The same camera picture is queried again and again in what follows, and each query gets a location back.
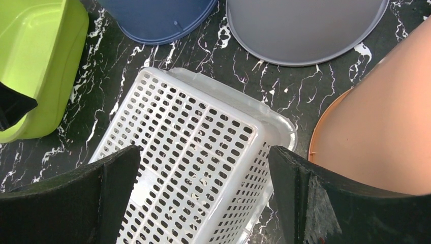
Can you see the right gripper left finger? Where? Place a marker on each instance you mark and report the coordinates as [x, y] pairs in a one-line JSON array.
[[83, 205]]

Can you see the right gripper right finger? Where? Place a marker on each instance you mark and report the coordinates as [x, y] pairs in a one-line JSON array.
[[317, 205]]

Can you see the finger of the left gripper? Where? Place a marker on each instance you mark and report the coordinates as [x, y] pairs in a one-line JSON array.
[[14, 106]]

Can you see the green plastic basket tray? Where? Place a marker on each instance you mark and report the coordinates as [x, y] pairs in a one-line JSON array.
[[41, 48]]

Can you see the orange plastic bucket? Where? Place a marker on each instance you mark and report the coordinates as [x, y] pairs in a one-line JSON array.
[[378, 132]]

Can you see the white perforated plastic basket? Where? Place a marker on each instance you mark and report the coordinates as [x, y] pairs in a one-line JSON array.
[[204, 174]]

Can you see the blue plastic bucket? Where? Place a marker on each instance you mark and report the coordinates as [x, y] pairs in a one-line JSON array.
[[158, 22]]

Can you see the grey plastic bucket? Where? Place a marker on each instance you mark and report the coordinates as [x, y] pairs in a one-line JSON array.
[[297, 33]]

